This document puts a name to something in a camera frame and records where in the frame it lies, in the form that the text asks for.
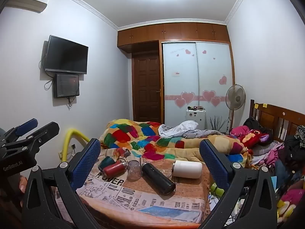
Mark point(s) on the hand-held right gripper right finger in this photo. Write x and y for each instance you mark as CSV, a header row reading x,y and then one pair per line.
x,y
214,167

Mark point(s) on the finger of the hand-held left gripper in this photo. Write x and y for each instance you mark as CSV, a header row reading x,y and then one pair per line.
x,y
26,125
45,131

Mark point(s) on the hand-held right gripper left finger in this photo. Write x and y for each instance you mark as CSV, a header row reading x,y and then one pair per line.
x,y
87,163

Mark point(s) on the green cup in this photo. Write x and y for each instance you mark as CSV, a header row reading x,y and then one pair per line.
x,y
106,162

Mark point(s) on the clear glass cup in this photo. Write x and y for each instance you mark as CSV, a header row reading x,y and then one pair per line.
x,y
133,170
168,171

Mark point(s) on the person's left hand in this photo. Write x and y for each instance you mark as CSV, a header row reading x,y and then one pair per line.
x,y
22,183

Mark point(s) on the green plastic object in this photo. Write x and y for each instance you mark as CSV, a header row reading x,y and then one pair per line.
x,y
216,188

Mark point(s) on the red thermos bottle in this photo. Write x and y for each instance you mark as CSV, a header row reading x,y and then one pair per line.
x,y
114,168

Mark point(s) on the yellow foam tube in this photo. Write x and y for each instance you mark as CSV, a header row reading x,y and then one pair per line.
x,y
72,131

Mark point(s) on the white cylindrical bottle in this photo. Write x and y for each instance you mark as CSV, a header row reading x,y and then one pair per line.
x,y
187,169

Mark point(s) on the grey cloth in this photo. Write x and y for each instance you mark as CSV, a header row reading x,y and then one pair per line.
x,y
205,133

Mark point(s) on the dried twig decoration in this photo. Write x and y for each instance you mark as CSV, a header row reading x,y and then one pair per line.
x,y
218,124

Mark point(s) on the pink clothing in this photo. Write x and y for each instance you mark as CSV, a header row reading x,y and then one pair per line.
x,y
239,131

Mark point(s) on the red plush toy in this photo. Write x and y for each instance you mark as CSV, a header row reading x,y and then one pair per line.
x,y
252,138

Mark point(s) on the newspaper print tablecloth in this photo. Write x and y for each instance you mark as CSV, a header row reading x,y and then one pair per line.
x,y
124,196

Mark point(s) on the white checked cloth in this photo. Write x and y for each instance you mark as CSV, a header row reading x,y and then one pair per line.
x,y
184,125

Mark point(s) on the small white cabinet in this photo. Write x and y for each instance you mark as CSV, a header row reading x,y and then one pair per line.
x,y
195,119

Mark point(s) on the colourful patchwork blanket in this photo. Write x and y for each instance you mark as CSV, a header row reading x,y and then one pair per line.
x,y
133,133

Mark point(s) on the black thermos bottle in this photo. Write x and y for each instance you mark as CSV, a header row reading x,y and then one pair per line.
x,y
158,178

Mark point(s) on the black bag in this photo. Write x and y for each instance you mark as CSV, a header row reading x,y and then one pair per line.
x,y
255,124

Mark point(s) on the standing fan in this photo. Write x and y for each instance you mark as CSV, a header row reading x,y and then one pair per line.
x,y
235,97

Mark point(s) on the wooden bed headboard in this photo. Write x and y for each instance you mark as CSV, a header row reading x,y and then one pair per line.
x,y
276,116

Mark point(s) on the black clothing pile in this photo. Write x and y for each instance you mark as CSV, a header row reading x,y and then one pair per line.
x,y
294,148

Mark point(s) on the pink and yellow clothes pile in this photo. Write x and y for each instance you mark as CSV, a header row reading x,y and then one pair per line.
x,y
292,195

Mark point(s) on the wardrobe with heart stickers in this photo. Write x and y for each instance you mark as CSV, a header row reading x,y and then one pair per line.
x,y
197,76

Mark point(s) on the dark wooden door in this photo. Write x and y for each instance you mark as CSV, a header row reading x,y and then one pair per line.
x,y
146,88

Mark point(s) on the white air conditioner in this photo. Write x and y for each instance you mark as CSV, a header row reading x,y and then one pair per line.
x,y
26,4

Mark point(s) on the wooden overhead cabinets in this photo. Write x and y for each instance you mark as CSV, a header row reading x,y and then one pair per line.
x,y
174,32

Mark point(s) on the small black wall monitor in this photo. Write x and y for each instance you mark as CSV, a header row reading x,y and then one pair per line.
x,y
66,85

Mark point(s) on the black wall television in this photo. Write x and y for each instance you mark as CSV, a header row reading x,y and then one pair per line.
x,y
66,54

